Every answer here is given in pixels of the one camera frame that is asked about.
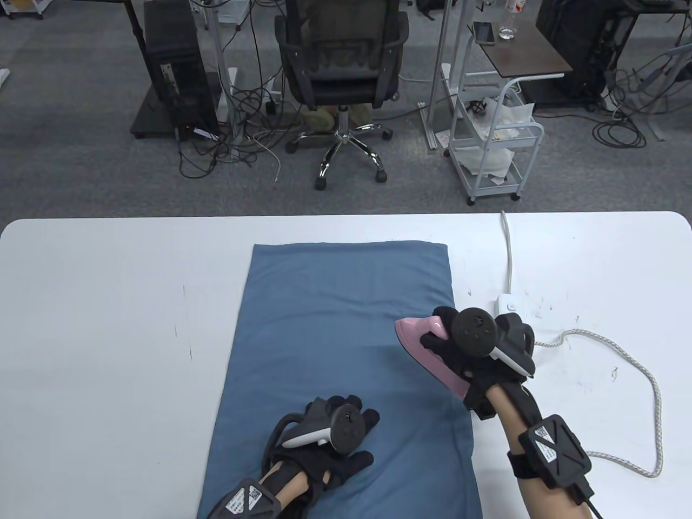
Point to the person's right hand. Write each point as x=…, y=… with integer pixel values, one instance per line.
x=465, y=363

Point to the person's left hand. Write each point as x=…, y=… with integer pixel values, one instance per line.
x=324, y=465

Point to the person's left little finger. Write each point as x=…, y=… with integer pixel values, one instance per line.
x=318, y=408

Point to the person's left middle finger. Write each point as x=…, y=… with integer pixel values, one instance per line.
x=353, y=401

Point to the person's left thumb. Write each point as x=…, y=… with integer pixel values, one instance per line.
x=357, y=462

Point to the person's right fingers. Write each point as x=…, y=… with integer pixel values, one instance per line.
x=435, y=341

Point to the pink clothes iron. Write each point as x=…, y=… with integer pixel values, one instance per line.
x=419, y=328

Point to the person's right forearm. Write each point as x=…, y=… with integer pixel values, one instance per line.
x=532, y=497

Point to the person's left forearm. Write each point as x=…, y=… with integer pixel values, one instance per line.
x=289, y=486

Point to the black white left glove controller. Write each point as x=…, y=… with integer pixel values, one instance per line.
x=343, y=427

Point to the black white glove controller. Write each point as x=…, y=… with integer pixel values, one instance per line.
x=476, y=331
x=343, y=427

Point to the black white right glove controller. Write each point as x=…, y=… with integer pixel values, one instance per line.
x=476, y=331

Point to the blue cloth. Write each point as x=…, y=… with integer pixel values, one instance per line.
x=335, y=324

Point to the white metal trolley cart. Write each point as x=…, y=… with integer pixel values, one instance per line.
x=486, y=157

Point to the white plastic bag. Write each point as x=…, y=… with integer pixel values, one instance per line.
x=494, y=154

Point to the aluminium profile rails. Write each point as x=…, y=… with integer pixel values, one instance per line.
x=432, y=121

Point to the black mesh office chair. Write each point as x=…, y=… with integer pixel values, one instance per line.
x=338, y=59

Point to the small brown side table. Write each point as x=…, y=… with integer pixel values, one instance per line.
x=527, y=57

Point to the smartphone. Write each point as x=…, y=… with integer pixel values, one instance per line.
x=484, y=32

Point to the white floor power strip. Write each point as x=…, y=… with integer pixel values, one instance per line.
x=232, y=86

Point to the black equipment rack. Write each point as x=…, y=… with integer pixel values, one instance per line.
x=576, y=43

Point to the black computer tower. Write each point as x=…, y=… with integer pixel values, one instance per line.
x=173, y=59

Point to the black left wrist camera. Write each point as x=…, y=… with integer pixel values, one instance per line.
x=243, y=500

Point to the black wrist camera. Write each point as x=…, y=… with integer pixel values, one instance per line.
x=554, y=451
x=243, y=500

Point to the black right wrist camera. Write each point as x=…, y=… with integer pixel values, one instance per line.
x=554, y=451

